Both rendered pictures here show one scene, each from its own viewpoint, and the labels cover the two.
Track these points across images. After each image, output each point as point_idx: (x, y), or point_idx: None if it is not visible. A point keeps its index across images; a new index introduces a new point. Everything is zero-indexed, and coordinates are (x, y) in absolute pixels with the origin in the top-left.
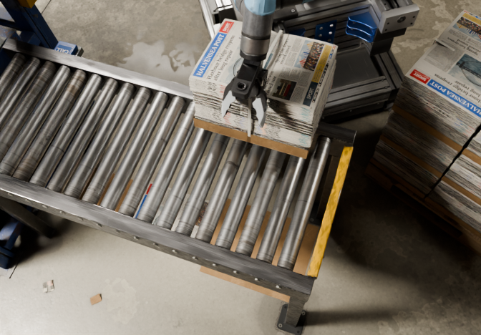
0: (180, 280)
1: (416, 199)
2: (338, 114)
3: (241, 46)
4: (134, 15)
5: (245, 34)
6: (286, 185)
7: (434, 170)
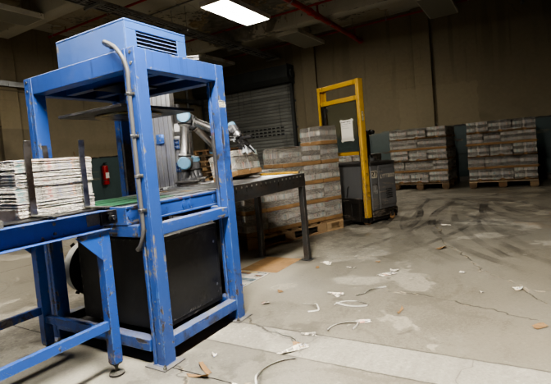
0: (279, 276)
1: (267, 237)
2: None
3: (238, 133)
4: (77, 294)
5: (237, 130)
6: (267, 176)
7: (264, 210)
